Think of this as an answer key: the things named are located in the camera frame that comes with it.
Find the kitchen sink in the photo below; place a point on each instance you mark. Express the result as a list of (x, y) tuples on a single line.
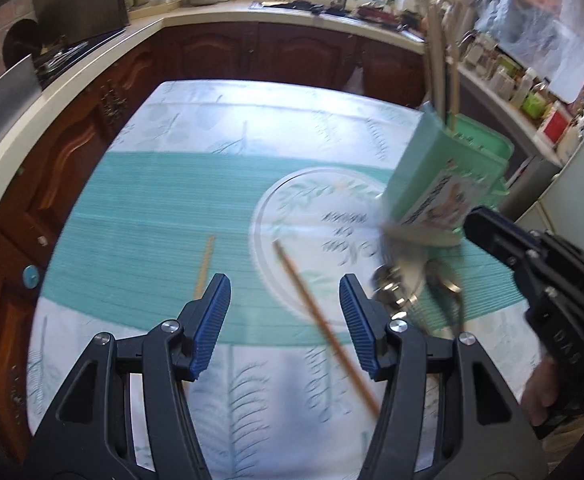
[(297, 6)]

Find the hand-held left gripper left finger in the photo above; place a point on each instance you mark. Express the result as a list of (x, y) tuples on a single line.
[(211, 325)]

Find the black stove splash guard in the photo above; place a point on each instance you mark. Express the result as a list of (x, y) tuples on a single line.
[(82, 0)]

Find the green utensil holder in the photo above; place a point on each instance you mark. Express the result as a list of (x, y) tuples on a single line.
[(437, 180)]

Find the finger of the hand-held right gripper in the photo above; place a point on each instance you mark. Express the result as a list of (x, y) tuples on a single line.
[(502, 237)]

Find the brown wooden chopstick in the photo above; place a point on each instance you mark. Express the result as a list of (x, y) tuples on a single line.
[(312, 305)]

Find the light wooden chopstick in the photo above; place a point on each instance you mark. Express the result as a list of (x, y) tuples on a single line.
[(455, 90)]

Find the metal spoon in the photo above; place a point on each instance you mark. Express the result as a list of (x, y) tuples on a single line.
[(397, 282), (447, 290)]

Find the blue cabinet knob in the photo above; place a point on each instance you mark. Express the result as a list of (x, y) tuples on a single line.
[(30, 276)]

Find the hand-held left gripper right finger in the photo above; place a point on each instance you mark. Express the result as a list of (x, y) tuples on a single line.
[(359, 325)]

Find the refrigerator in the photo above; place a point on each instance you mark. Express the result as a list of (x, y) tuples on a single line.
[(572, 180)]

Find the gas stove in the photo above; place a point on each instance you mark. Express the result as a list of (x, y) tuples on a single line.
[(77, 55)]

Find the white red label container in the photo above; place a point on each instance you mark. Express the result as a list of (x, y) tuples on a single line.
[(554, 127)]

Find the pale bamboo chopstick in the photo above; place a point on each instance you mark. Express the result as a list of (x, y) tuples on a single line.
[(205, 265)]

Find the green label bottle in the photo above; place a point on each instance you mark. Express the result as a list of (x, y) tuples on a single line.
[(534, 102)]

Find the clear plastic sheet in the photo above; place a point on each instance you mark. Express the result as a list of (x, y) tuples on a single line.
[(542, 25)]

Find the black frying pan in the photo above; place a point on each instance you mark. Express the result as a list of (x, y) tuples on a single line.
[(19, 42)]

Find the metal front cabinet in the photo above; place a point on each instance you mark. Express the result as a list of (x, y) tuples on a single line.
[(512, 135)]

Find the dark wooden chopstick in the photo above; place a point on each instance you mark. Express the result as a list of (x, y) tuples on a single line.
[(435, 60)]

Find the person's right hand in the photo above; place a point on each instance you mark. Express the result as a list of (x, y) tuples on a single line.
[(539, 392)]

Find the hanging plastic bag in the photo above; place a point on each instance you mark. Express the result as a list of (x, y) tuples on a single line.
[(354, 80)]

